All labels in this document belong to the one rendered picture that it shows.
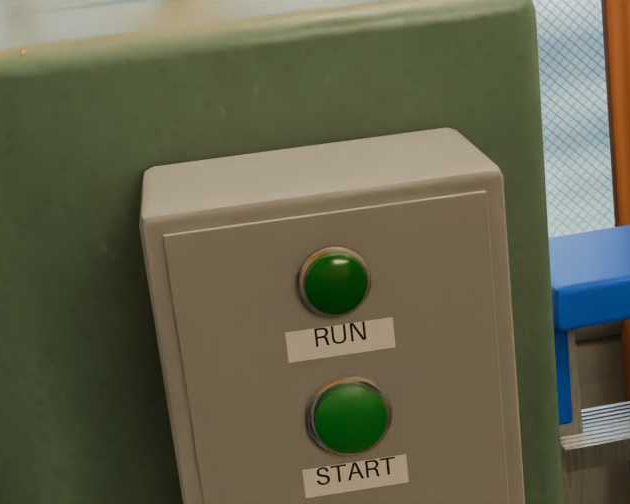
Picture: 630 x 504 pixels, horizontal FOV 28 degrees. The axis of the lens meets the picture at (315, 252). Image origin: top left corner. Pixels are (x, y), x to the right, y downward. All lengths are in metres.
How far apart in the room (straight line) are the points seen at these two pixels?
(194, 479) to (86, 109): 0.12
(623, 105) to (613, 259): 0.59
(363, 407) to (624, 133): 1.50
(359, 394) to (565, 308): 0.85
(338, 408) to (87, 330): 0.10
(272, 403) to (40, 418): 0.10
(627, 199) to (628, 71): 0.18
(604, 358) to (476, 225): 1.73
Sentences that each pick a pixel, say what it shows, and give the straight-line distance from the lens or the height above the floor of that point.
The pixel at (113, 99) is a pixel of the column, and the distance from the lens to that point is 0.39.
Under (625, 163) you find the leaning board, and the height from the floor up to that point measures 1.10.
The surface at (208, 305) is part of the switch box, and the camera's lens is 0.34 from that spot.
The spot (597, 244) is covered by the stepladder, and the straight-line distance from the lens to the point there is 1.30.
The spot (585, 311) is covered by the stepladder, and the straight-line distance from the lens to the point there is 1.20.
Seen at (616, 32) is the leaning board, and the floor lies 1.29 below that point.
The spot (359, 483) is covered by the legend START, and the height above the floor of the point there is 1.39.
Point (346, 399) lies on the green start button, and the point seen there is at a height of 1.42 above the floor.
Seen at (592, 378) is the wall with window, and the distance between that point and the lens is 2.08.
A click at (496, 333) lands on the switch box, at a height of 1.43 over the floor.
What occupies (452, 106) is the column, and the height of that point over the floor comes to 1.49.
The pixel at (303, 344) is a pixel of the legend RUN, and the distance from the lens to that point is 0.35.
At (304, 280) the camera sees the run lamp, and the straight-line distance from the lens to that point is 0.34.
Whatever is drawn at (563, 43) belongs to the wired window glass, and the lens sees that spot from 1.99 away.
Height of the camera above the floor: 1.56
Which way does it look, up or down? 17 degrees down
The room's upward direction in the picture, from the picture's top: 7 degrees counter-clockwise
